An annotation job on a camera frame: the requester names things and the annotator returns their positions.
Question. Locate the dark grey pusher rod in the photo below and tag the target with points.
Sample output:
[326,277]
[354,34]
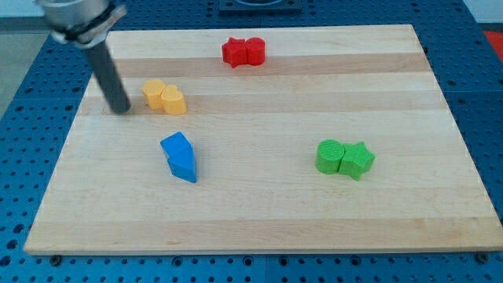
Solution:
[105,72]

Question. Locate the silver round tool flange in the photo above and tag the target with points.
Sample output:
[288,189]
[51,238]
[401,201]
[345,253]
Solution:
[86,23]

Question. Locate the red star block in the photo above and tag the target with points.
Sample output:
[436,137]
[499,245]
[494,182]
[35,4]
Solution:
[234,52]

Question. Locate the green star block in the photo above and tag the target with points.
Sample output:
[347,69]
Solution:
[356,160]

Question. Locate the yellow hexagon block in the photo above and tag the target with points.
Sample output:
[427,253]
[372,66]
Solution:
[152,90]

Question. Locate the yellow heart block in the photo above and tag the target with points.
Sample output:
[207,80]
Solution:
[173,100]

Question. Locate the blue cube block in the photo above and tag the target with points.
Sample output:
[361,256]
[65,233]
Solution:
[174,144]

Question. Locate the blue triangle block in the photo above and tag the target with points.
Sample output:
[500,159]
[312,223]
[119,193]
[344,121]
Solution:
[182,164]

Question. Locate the red cylinder block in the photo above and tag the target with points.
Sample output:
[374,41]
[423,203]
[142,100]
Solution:
[256,51]

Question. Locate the light wooden board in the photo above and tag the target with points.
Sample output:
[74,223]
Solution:
[255,131]

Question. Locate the green cylinder block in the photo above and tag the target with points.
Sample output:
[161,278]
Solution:
[329,156]

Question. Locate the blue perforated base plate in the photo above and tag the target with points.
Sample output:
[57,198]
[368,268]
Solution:
[38,119]

